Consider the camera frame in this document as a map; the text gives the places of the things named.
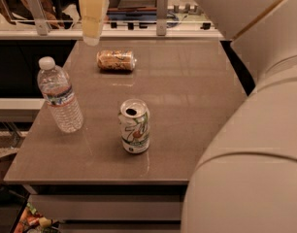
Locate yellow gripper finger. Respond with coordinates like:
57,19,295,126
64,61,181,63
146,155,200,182
79,0,109,46

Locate orange soda can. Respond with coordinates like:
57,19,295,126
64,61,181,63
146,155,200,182
96,50,136,71

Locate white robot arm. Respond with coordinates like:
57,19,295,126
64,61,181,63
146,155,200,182
181,0,297,233

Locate white green 7up can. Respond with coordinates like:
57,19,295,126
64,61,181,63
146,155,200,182
118,99,149,154

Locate clear plastic water bottle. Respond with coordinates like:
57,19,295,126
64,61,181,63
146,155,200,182
37,56,83,133

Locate brown table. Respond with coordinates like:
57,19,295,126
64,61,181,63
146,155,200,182
5,40,246,233

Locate colourful snack packages bin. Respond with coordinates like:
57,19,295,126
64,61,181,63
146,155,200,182
13,203,60,233

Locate left metal railing post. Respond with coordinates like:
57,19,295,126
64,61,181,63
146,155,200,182
26,0,50,36

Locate metal railing post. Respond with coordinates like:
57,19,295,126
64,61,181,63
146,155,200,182
156,0,168,36
26,0,50,36

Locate middle metal railing post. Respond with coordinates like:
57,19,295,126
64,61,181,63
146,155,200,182
156,0,168,36

